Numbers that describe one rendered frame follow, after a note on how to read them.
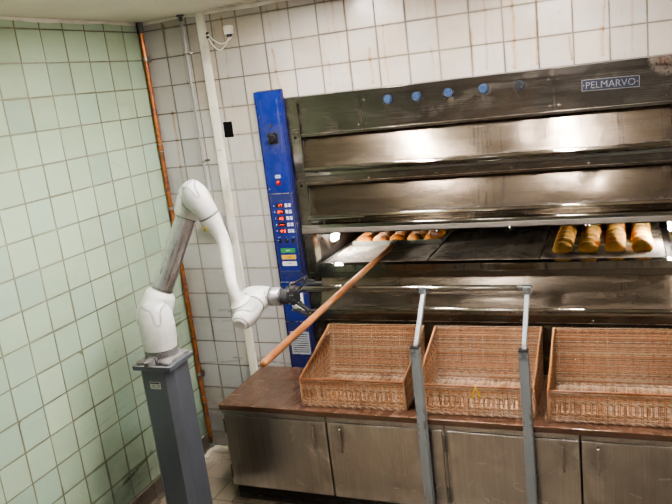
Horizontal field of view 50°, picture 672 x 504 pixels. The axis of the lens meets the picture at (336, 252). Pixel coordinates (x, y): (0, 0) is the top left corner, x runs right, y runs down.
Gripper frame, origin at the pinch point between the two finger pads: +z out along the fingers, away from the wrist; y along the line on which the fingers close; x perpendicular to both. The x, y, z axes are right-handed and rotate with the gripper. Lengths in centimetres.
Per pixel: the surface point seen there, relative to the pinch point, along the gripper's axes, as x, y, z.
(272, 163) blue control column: -54, -58, -43
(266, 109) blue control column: -54, -87, -43
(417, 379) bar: 3, 38, 44
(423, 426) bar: 3, 61, 45
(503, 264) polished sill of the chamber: -56, 0, 77
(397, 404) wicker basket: -8, 57, 30
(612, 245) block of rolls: -71, -5, 128
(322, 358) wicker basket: -38, 47, -20
